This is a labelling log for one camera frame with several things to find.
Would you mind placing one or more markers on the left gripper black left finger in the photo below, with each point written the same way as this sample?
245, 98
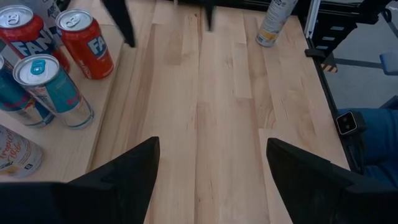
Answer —
109, 199

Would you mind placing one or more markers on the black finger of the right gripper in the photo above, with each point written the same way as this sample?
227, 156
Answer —
210, 15
119, 21

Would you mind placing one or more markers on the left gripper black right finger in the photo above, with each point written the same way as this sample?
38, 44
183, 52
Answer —
326, 199

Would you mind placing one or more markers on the red Fanta can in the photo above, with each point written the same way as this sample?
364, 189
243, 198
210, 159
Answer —
90, 53
28, 46

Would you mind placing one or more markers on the white Celsius Arctic Vibe can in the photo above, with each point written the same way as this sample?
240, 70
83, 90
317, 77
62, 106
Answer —
42, 7

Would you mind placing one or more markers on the blue silver Red Bull can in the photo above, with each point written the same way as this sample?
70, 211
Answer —
62, 96
15, 99

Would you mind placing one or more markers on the person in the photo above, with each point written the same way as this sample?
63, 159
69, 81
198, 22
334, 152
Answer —
382, 140

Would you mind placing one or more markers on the silver aluminium bar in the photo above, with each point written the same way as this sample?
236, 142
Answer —
312, 18

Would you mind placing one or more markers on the blue chair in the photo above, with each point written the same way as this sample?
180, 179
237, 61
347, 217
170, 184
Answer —
390, 63

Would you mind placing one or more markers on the small black table camera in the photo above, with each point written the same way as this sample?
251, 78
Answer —
346, 123

